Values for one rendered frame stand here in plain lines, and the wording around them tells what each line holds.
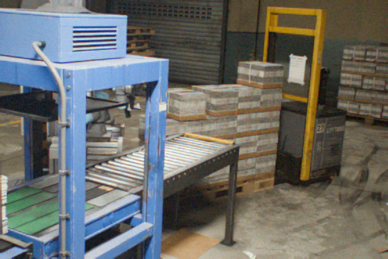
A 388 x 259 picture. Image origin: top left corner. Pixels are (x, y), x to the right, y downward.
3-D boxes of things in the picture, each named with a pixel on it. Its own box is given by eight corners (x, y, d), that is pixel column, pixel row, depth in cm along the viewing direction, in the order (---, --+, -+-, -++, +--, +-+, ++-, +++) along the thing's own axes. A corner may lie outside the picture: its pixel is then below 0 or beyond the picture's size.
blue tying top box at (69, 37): (39, 46, 288) (39, 9, 283) (127, 57, 259) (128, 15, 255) (-33, 50, 249) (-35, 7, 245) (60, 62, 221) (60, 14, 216)
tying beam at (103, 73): (32, 60, 308) (32, 43, 306) (168, 79, 263) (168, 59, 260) (-77, 69, 250) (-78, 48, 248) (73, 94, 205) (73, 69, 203)
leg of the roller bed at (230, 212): (226, 240, 421) (232, 158, 406) (233, 242, 419) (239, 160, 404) (223, 243, 417) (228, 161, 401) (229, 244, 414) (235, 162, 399)
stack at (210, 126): (135, 201, 495) (138, 114, 477) (228, 181, 565) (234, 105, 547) (158, 215, 465) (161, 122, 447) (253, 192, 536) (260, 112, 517)
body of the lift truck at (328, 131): (264, 168, 618) (269, 102, 600) (295, 162, 651) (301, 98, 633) (309, 186, 565) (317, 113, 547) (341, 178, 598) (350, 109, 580)
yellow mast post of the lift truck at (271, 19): (254, 162, 609) (267, 7, 570) (260, 161, 615) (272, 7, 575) (260, 164, 602) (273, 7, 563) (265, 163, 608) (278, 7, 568)
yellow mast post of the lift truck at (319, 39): (297, 178, 559) (314, 9, 519) (303, 176, 564) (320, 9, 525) (303, 180, 552) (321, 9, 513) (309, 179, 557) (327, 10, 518)
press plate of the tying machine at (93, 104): (49, 94, 296) (49, 88, 296) (127, 107, 270) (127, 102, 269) (-37, 107, 250) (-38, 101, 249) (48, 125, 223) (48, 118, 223)
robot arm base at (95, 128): (86, 134, 399) (86, 122, 397) (88, 130, 414) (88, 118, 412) (106, 135, 401) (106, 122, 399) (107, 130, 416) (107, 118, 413)
